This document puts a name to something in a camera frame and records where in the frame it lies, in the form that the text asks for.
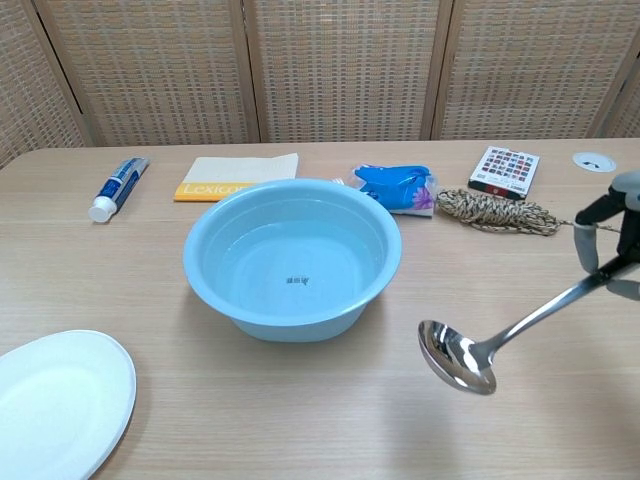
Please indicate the beige orange Lexicon notebook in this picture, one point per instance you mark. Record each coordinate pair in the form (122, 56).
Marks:
(230, 172)

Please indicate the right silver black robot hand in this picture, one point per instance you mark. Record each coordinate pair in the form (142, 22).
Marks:
(631, 225)

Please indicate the bamboo folding screen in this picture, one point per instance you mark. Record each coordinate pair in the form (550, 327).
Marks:
(320, 70)

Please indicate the metal ladle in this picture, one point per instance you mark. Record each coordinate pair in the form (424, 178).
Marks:
(457, 357)

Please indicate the blue tissue pack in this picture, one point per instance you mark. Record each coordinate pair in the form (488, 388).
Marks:
(395, 187)

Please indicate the patterned card box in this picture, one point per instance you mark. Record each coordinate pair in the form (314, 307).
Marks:
(505, 170)

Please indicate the white round plate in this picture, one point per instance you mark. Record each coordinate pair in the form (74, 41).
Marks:
(55, 400)

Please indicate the blue white toothpaste tube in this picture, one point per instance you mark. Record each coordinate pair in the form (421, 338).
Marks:
(120, 185)

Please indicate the light blue bowl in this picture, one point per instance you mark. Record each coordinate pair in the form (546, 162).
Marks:
(295, 270)

